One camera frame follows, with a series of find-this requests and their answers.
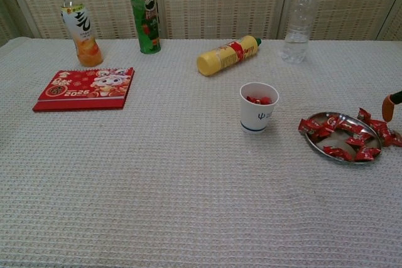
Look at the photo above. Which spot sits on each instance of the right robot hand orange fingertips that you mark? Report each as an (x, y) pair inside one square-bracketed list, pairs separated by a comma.
[(388, 109)]

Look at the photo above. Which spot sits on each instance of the round metal plate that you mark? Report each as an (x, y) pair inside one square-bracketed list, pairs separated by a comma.
[(336, 141)]

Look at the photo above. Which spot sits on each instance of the bamboo folding screen panel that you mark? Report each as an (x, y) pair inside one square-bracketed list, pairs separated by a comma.
[(9, 13), (394, 26), (220, 1), (103, 1), (351, 1)]

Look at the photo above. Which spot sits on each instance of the clear plastic water bottle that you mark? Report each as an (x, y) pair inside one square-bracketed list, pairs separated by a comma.
[(296, 29)]

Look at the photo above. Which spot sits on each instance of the white paper cup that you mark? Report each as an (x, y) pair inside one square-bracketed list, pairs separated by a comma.
[(256, 117)]

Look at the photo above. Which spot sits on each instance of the yellow bottle green cap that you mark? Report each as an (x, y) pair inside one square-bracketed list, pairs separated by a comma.
[(220, 59)]

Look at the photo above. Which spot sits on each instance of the white woven tablecloth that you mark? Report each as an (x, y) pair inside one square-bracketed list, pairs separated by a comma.
[(157, 186)]

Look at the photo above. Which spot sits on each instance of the green chips can red lid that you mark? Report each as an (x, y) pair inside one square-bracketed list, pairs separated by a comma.
[(146, 20)]

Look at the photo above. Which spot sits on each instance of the red desk calendar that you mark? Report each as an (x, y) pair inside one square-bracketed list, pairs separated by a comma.
[(81, 89)]

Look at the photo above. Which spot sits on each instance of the orange juice bottle black cap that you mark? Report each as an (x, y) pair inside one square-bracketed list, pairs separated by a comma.
[(83, 29)]

